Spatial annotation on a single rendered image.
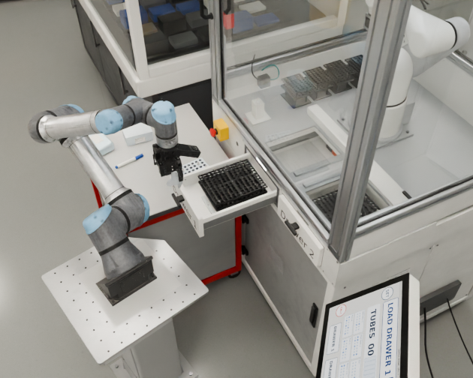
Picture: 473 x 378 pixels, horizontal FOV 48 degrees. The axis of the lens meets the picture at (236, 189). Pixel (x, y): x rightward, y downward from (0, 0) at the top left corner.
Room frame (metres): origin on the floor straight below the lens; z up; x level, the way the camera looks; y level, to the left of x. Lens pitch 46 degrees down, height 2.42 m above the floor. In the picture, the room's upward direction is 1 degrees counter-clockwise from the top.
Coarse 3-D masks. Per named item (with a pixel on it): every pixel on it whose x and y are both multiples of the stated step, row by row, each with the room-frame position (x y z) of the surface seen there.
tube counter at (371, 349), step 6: (372, 342) 0.68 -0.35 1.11; (366, 348) 0.67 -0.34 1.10; (372, 348) 0.66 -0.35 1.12; (366, 354) 0.65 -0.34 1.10; (372, 354) 0.64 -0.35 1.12; (366, 360) 0.64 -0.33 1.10; (372, 360) 0.63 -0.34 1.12; (366, 366) 0.62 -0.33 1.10; (372, 366) 0.61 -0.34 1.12; (366, 372) 0.60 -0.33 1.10; (372, 372) 0.60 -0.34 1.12
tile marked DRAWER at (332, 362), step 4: (328, 360) 0.69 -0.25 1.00; (332, 360) 0.68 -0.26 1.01; (336, 360) 0.68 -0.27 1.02; (328, 364) 0.67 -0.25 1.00; (332, 364) 0.67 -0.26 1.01; (336, 364) 0.66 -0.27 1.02; (324, 368) 0.67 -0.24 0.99; (328, 368) 0.66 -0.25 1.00; (332, 368) 0.66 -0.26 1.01; (336, 368) 0.65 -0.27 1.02; (324, 372) 0.66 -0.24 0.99; (328, 372) 0.65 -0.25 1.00; (332, 372) 0.65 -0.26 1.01; (324, 376) 0.64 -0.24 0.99; (328, 376) 0.64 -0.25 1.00; (332, 376) 0.63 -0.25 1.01
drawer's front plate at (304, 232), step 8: (280, 200) 1.37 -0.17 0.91; (280, 208) 1.37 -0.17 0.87; (288, 208) 1.32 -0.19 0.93; (280, 216) 1.36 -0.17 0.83; (288, 216) 1.31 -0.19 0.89; (296, 216) 1.28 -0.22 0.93; (304, 224) 1.24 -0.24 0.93; (304, 232) 1.21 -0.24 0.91; (304, 240) 1.21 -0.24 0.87; (312, 240) 1.17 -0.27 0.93; (304, 248) 1.20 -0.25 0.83; (312, 248) 1.16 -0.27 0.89; (320, 248) 1.13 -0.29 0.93; (312, 256) 1.15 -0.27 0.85; (320, 256) 1.13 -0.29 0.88; (320, 264) 1.13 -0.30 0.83
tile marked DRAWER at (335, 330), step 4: (336, 324) 0.79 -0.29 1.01; (340, 324) 0.79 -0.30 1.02; (332, 328) 0.79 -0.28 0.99; (336, 328) 0.78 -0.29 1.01; (340, 328) 0.77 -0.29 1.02; (332, 332) 0.77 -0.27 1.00; (336, 332) 0.77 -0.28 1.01; (340, 332) 0.76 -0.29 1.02; (328, 336) 0.77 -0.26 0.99; (332, 336) 0.76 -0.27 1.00; (336, 336) 0.75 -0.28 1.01; (328, 340) 0.75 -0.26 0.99; (332, 340) 0.75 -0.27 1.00; (336, 340) 0.74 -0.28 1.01; (328, 344) 0.74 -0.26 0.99; (332, 344) 0.73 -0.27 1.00; (336, 344) 0.73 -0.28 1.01; (328, 348) 0.73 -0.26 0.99; (332, 348) 0.72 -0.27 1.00; (336, 348) 0.71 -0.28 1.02; (328, 352) 0.71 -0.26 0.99; (332, 352) 0.71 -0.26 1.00
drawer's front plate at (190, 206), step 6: (174, 186) 1.49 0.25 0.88; (174, 192) 1.50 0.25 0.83; (180, 192) 1.42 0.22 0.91; (186, 192) 1.40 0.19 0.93; (186, 198) 1.37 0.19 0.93; (186, 204) 1.37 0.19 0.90; (192, 204) 1.34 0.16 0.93; (192, 210) 1.32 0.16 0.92; (192, 216) 1.32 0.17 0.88; (198, 216) 1.28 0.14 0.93; (192, 222) 1.33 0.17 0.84; (198, 222) 1.27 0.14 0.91; (198, 228) 1.27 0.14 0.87; (198, 234) 1.28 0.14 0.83
